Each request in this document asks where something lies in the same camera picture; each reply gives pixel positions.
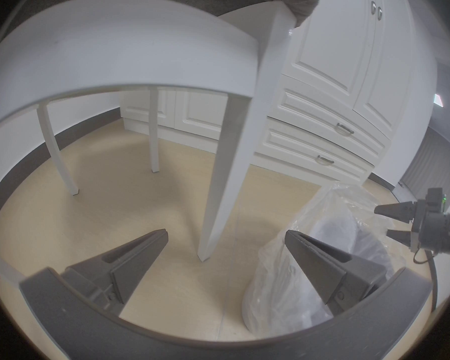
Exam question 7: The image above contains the white trash bin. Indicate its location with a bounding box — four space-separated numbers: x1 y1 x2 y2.
244 216 395 333

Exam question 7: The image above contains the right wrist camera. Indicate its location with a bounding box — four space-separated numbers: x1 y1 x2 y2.
425 188 448 214

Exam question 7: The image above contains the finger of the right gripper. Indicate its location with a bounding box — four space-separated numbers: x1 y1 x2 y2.
374 201 418 223
386 229 415 250

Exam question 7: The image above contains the white wardrobe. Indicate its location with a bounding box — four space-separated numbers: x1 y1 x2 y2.
120 0 440 187

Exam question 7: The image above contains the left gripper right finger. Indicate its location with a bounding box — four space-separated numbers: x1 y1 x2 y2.
285 230 387 316

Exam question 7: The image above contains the grey white chair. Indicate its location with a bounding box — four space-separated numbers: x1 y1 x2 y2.
0 0 322 264

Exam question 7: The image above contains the clear plastic bag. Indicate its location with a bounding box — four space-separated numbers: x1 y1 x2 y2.
242 182 410 339

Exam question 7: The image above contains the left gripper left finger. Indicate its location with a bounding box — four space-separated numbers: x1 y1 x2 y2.
63 229 169 316

